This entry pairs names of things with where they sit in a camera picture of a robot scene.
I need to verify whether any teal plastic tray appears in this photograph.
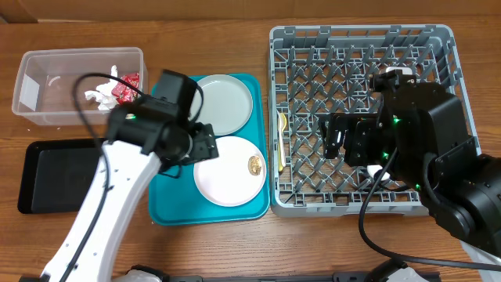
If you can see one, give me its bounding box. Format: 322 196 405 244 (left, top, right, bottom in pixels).
148 74 270 226

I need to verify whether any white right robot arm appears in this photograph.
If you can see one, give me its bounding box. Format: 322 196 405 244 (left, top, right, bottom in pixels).
319 67 500 281

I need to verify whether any brown food scrap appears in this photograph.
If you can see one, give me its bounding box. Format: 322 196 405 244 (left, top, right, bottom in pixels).
248 155 262 176

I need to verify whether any red crumpled wrapper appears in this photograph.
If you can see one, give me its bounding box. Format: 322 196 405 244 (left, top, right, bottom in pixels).
111 73 139 104

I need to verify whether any light grey plate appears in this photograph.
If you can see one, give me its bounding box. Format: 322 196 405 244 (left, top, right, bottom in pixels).
190 74 254 136

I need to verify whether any white pink-rimmed plate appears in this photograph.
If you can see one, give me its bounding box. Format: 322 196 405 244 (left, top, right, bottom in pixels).
193 136 267 207

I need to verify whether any clear plastic waste bin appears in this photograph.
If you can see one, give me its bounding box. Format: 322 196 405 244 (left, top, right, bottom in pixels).
12 47 148 126

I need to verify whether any grey dishwasher rack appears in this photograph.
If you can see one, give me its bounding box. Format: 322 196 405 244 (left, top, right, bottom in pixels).
269 24 476 217

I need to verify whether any black waste tray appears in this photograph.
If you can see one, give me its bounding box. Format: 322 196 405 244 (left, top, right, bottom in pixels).
17 139 99 214

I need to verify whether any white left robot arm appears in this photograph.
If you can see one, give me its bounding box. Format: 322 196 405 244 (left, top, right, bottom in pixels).
37 70 218 281

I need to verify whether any crumpled white tissue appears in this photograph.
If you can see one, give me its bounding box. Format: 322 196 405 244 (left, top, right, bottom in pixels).
85 79 118 110

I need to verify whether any yellow plastic spoon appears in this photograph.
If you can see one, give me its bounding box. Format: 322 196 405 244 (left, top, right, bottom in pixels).
277 112 287 172

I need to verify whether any cream plastic cup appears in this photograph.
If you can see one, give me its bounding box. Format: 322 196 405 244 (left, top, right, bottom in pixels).
366 164 390 181

